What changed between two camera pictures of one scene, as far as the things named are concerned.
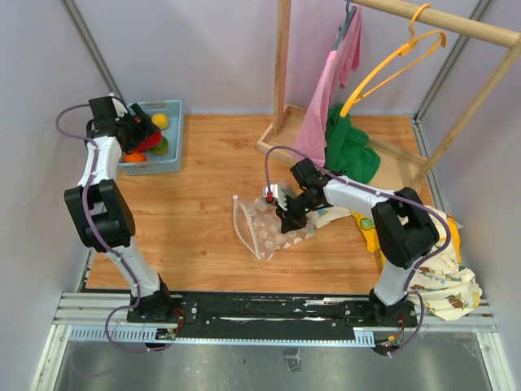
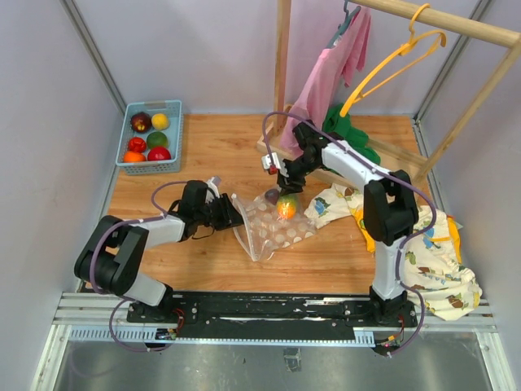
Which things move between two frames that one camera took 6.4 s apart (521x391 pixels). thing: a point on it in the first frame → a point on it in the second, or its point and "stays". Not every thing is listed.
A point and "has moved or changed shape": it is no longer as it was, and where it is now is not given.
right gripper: (290, 223) → (293, 186)
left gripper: (145, 126) → (230, 217)
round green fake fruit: (162, 147) has moved or changed shape
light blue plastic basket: (171, 160) stays
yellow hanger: (440, 36) stays
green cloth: (348, 151) stays
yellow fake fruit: (161, 120) stays
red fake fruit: (151, 141) → (158, 154)
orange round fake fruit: (135, 156) stays
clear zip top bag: (261, 228) stays
